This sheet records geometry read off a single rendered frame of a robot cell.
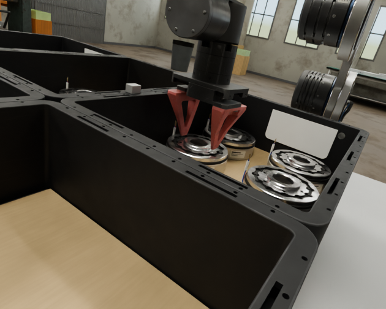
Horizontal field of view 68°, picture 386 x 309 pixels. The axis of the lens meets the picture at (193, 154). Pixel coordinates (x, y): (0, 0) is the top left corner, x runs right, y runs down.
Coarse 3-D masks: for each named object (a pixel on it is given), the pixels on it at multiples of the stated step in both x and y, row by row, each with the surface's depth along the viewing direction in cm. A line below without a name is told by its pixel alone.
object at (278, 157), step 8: (272, 152) 50; (280, 152) 52; (288, 152) 53; (296, 152) 53; (272, 160) 48; (280, 160) 49; (288, 168) 45; (296, 168) 46; (304, 168) 46; (320, 168) 48; (328, 168) 49; (304, 176) 44; (312, 176) 44; (320, 176) 45; (328, 176) 46
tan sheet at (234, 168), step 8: (256, 152) 58; (264, 152) 59; (232, 160) 52; (240, 160) 53; (256, 160) 54; (264, 160) 55; (232, 168) 49; (240, 168) 49; (248, 168) 50; (232, 176) 46; (240, 176) 47
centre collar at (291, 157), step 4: (288, 156) 49; (292, 156) 49; (296, 156) 50; (300, 156) 50; (304, 156) 50; (288, 160) 48; (292, 160) 47; (296, 160) 48; (304, 160) 50; (308, 160) 49; (312, 160) 49; (296, 164) 47; (300, 164) 47; (304, 164) 47; (308, 164) 47; (312, 164) 47; (308, 168) 47; (312, 168) 47
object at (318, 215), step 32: (96, 96) 36; (128, 96) 39; (160, 96) 45; (256, 96) 59; (128, 128) 28; (352, 128) 50; (192, 160) 24; (352, 160) 33; (256, 192) 21; (320, 224) 19
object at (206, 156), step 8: (176, 136) 48; (184, 136) 50; (192, 136) 50; (200, 136) 51; (168, 144) 45; (176, 144) 46; (184, 152) 43; (192, 152) 43; (200, 152) 44; (208, 152) 45; (216, 152) 45; (224, 152) 46; (200, 160) 42; (208, 160) 43; (216, 160) 43
